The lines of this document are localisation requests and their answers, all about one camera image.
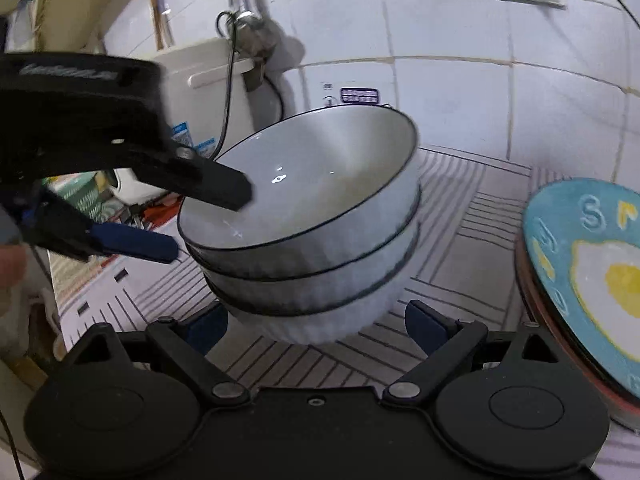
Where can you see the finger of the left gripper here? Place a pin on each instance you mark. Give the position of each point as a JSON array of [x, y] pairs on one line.
[[182, 170], [57, 226]]

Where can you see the metal gas valve pipe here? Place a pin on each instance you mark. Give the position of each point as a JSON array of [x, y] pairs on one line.
[[255, 39]]

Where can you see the blue fried egg plate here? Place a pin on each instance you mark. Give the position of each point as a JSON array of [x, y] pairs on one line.
[[581, 236]]

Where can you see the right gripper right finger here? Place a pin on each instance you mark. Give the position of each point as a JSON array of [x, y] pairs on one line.
[[448, 345]]

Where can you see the white bowl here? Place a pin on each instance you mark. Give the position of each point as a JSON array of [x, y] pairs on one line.
[[318, 291], [330, 186], [331, 325]]

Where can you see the person's left hand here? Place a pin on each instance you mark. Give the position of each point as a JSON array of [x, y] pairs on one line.
[[13, 265]]

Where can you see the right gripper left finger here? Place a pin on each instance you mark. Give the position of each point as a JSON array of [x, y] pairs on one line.
[[179, 350]]

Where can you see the pink rimmed bunny plate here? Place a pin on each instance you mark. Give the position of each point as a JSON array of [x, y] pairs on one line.
[[622, 405]]

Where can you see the grey striped counter mat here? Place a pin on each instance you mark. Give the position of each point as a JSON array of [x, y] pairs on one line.
[[463, 268]]

